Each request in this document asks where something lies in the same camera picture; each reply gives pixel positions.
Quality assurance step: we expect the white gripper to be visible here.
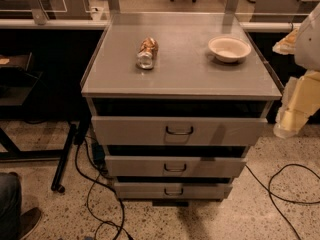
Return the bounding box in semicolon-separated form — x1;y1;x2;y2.
273;71;320;139

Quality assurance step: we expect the grey drawer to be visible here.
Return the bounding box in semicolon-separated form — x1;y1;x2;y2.
106;155;246;178
114;182;233;199
92;116;266;146

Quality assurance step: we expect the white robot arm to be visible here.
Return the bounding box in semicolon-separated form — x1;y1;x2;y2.
272;5;320;138

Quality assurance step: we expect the grey drawer cabinet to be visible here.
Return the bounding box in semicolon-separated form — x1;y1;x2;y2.
82;13;281;192

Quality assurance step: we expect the white bowl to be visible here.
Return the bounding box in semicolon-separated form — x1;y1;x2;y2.
208;36;251;63

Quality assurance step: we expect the crushed orange soda can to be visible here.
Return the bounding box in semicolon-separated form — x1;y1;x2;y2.
136;37;159;70

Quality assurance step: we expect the black side table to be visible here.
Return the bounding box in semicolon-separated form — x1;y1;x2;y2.
0;53;76;193

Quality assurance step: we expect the dark shoe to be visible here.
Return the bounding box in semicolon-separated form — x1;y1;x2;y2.
18;207;42;240

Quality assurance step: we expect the person leg in jeans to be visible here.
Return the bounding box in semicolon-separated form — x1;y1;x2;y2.
0;173;22;240

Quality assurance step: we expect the black cable right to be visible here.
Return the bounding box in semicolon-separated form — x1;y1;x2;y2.
245;163;320;240

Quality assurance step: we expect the black cable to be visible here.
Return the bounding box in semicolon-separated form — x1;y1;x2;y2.
245;163;320;240
73;135;134;240

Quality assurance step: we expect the black cable left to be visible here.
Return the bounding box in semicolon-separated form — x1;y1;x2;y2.
73;135;134;240

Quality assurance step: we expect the white horizontal rail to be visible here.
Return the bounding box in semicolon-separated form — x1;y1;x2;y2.
0;19;301;33

